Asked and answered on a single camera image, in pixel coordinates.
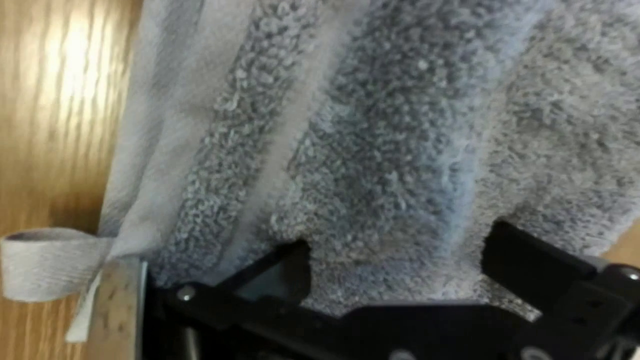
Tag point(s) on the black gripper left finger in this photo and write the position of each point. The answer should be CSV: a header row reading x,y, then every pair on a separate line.
x,y
282,275

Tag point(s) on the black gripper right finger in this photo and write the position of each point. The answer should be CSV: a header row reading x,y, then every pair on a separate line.
x,y
529,267

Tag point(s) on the grey towel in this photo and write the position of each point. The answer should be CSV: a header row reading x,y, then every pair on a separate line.
x,y
388,134

